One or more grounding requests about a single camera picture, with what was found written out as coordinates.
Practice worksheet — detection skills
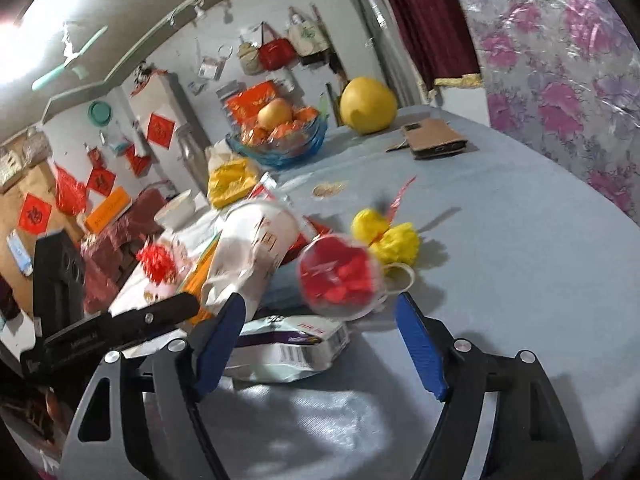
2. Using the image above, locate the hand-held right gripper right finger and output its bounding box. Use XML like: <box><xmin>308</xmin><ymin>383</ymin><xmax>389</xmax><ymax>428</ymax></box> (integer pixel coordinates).
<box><xmin>394</xmin><ymin>292</ymin><xmax>584</xmax><ymax>480</ymax></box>

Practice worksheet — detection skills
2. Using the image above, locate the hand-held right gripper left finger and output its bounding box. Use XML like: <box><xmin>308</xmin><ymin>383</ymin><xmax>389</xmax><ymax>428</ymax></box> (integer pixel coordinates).
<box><xmin>59</xmin><ymin>292</ymin><xmax>247</xmax><ymax>480</ymax></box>

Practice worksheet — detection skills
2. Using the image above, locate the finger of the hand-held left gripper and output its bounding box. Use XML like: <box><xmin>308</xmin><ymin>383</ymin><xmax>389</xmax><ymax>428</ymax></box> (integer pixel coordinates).
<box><xmin>106</xmin><ymin>291</ymin><xmax>201</xmax><ymax>347</ymax></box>

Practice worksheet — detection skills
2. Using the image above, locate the clear cup with red wrappers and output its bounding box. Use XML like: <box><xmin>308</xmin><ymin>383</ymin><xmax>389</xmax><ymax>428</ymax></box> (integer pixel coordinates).
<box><xmin>297</xmin><ymin>235</ymin><xmax>417</xmax><ymax>322</ymax></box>

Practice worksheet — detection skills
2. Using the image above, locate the red ribbon bow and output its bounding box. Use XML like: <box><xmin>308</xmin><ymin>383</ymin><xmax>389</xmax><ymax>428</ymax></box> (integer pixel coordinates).
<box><xmin>136</xmin><ymin>242</ymin><xmax>178</xmax><ymax>283</ymax></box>

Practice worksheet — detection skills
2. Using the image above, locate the orange paper packet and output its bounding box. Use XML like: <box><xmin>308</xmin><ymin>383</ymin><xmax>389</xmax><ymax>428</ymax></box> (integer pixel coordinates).
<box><xmin>185</xmin><ymin>245</ymin><xmax>221</xmax><ymax>326</ymax></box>

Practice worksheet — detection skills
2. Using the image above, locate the white purple packet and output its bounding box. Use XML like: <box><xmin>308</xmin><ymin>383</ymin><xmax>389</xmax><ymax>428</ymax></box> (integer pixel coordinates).
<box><xmin>222</xmin><ymin>314</ymin><xmax>351</xmax><ymax>384</ymax></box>

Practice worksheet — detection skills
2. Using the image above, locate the dark red wrapped box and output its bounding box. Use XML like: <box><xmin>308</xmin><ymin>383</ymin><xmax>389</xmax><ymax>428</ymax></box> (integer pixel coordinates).
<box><xmin>80</xmin><ymin>190</ymin><xmax>168</xmax><ymax>311</ymax></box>

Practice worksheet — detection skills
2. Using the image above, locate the orange flat box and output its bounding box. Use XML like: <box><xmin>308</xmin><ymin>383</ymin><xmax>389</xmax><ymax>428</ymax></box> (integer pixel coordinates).
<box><xmin>84</xmin><ymin>186</ymin><xmax>132</xmax><ymax>231</ymax></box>

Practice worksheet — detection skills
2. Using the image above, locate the red plastic bag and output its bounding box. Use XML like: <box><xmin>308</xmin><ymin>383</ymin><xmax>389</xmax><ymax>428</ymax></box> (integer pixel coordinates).
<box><xmin>52</xmin><ymin>165</ymin><xmax>91</xmax><ymax>216</ymax></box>

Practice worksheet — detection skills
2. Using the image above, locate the white printed bag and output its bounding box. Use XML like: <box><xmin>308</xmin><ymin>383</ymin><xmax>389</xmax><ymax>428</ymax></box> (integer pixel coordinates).
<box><xmin>200</xmin><ymin>200</ymin><xmax>307</xmax><ymax>322</ymax></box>

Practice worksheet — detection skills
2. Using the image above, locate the white bowl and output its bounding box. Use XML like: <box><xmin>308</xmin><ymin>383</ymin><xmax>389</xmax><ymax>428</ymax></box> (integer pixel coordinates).
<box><xmin>154</xmin><ymin>190</ymin><xmax>197</xmax><ymax>231</ymax></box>

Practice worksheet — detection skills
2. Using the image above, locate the blue grey tablecloth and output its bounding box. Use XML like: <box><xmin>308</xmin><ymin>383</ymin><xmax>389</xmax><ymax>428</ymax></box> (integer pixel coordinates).
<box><xmin>107</xmin><ymin>105</ymin><xmax>640</xmax><ymax>480</ymax></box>

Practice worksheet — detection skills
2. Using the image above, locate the red wrapper strip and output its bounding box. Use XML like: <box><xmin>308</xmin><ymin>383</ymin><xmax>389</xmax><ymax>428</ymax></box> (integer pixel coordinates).
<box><xmin>384</xmin><ymin>176</ymin><xmax>418</xmax><ymax>226</ymax></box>

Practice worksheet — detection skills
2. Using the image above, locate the yellow plastic bag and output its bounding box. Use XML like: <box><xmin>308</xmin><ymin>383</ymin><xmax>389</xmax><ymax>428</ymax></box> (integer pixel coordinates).
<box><xmin>206</xmin><ymin>157</ymin><xmax>261</xmax><ymax>209</ymax></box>

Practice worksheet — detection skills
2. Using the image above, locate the teal plate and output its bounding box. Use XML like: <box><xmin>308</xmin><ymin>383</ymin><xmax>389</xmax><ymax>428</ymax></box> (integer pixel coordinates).
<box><xmin>87</xmin><ymin>100</ymin><xmax>113</xmax><ymax>128</ymax></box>

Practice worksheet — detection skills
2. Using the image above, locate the red paper square on fridge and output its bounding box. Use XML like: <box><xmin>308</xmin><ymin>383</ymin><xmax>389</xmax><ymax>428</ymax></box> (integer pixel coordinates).
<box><xmin>146</xmin><ymin>114</ymin><xmax>176</xmax><ymax>150</ymax></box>

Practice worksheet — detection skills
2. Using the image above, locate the blue glass fruit bowl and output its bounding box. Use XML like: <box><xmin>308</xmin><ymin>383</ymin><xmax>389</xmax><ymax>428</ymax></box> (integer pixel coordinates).
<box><xmin>225</xmin><ymin>119</ymin><xmax>329</xmax><ymax>170</ymax></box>

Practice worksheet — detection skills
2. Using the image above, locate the brown cardboard piece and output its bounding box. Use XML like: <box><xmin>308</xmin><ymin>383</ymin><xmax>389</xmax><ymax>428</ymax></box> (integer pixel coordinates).
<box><xmin>385</xmin><ymin>119</ymin><xmax>479</xmax><ymax>161</ymax></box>

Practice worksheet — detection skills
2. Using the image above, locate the white fridge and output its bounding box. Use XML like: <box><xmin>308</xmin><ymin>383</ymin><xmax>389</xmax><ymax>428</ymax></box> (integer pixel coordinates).
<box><xmin>127</xmin><ymin>72</ymin><xmax>213</xmax><ymax>196</ymax></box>

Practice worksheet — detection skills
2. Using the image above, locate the apple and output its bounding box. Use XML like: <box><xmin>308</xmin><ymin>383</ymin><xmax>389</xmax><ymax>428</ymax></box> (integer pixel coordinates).
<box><xmin>257</xmin><ymin>98</ymin><xmax>295</xmax><ymax>131</ymax></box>

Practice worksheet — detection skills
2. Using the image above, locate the orange red gift box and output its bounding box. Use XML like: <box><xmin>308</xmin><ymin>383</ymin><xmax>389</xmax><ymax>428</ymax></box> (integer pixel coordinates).
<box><xmin>225</xmin><ymin>80</ymin><xmax>281</xmax><ymax>123</ymax></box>

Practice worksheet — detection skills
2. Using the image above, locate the yellow pomelo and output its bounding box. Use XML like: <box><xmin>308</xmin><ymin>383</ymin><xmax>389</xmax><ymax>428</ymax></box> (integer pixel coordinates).
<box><xmin>339</xmin><ymin>77</ymin><xmax>399</xmax><ymax>136</ymax></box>

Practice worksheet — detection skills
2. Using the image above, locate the clear hanging pouch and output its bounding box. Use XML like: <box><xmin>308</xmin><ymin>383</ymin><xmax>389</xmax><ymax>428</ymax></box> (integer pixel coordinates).
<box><xmin>197</xmin><ymin>45</ymin><xmax>233</xmax><ymax>81</ymax></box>

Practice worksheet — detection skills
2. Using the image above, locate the small beige tote bag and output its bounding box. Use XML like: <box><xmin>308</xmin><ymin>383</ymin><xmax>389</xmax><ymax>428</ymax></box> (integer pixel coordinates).
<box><xmin>236</xmin><ymin>35</ymin><xmax>263</xmax><ymax>76</ymax></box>

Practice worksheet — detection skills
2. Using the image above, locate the red handbag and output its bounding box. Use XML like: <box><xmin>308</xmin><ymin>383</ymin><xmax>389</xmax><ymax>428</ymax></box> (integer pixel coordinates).
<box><xmin>257</xmin><ymin>22</ymin><xmax>299</xmax><ymax>72</ymax></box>

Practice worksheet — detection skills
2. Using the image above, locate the floral wrapped mattress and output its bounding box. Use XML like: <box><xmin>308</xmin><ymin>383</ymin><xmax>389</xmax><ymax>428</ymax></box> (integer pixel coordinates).
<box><xmin>440</xmin><ymin>0</ymin><xmax>640</xmax><ymax>216</ymax></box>

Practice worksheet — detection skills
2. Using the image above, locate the large beige tote bag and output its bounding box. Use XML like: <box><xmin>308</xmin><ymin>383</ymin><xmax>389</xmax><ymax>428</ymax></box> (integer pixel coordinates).
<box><xmin>286</xmin><ymin>7</ymin><xmax>331</xmax><ymax>58</ymax></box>

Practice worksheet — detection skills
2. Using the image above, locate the dark red curtain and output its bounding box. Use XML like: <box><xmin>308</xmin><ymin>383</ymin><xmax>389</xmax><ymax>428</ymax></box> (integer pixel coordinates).
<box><xmin>367</xmin><ymin>0</ymin><xmax>483</xmax><ymax>103</ymax></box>

